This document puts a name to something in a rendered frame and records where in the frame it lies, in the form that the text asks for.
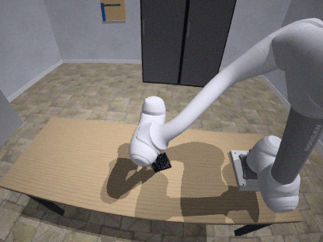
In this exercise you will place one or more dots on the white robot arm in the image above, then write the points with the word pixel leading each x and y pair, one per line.
pixel 296 49

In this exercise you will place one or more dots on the black knob box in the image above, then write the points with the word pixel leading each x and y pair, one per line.
pixel 161 165

